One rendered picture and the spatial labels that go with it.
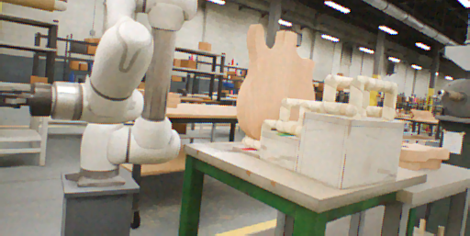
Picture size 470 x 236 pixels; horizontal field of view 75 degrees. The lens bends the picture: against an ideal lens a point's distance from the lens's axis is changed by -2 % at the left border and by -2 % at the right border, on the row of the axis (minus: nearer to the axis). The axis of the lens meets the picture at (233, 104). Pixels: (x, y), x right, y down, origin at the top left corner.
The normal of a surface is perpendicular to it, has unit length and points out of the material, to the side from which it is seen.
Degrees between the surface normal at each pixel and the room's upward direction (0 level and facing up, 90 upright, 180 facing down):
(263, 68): 90
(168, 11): 109
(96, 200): 90
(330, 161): 90
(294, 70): 90
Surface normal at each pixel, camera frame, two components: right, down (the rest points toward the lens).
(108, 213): 0.52, 0.11
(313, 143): -0.81, -0.06
